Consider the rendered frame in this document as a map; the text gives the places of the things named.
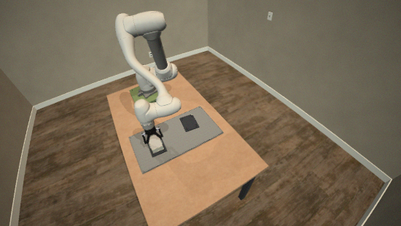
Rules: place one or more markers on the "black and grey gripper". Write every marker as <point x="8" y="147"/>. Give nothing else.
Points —
<point x="149" y="133"/>

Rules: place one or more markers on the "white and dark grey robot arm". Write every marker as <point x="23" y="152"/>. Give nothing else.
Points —
<point x="149" y="25"/>

